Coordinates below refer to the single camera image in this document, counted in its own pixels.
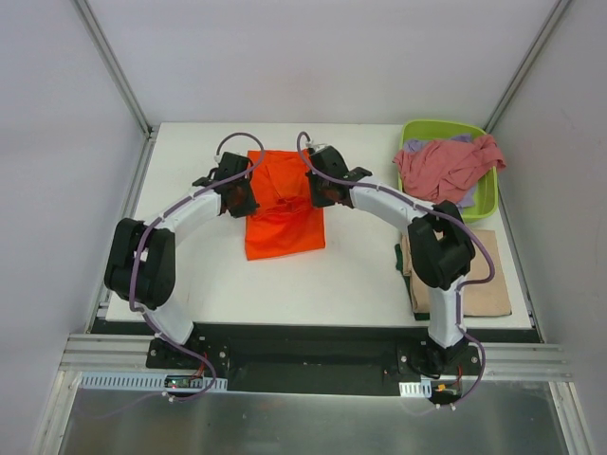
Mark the pink t shirt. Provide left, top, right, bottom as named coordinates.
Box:
left=393, top=135, right=506, bottom=209

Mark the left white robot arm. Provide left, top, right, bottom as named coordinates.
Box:
left=103, top=152, right=258, bottom=369

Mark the white cable duct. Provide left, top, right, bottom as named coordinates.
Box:
left=81, top=372, right=228, bottom=393
left=398, top=381, right=432, bottom=399

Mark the left aluminium frame post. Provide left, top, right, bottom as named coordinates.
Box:
left=71, top=0, right=153, bottom=137

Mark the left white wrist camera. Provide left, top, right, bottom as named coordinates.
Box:
left=214, top=152, right=228, bottom=165

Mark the orange t shirt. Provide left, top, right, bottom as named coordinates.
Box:
left=245, top=150, right=326, bottom=261

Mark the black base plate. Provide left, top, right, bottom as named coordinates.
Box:
left=145, top=322, right=482, bottom=396

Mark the right aluminium frame post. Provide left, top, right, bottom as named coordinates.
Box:
left=483, top=0, right=575, bottom=133

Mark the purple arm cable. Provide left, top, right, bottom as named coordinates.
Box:
left=127, top=131, right=267, bottom=404
left=296, top=131, right=498, bottom=342

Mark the green plastic basin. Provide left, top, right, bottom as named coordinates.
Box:
left=400, top=118, right=499, bottom=223

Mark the left white cable duct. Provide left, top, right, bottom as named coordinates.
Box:
left=81, top=372, right=228, bottom=393

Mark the right white cable duct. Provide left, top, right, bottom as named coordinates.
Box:
left=398, top=381, right=432, bottom=399

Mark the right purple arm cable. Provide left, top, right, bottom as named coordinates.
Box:
left=296, top=131, right=498, bottom=342

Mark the folded dark green t shirt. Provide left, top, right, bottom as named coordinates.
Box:
left=395, top=244, right=430, bottom=321

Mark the left aluminium table rail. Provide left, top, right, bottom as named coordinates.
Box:
left=84, top=125, right=160, bottom=333

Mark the folded beige t shirt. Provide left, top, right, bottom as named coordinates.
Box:
left=401, top=229, right=511, bottom=318

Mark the lavender t shirt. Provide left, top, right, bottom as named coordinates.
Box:
left=393, top=135, right=477, bottom=209

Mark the aluminium frame post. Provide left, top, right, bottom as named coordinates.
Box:
left=483, top=0, right=575, bottom=133
left=71, top=0, right=153, bottom=137

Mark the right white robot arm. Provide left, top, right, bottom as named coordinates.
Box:
left=298, top=146, right=475, bottom=374

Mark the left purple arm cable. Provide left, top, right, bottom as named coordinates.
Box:
left=127, top=131, right=267, bottom=404

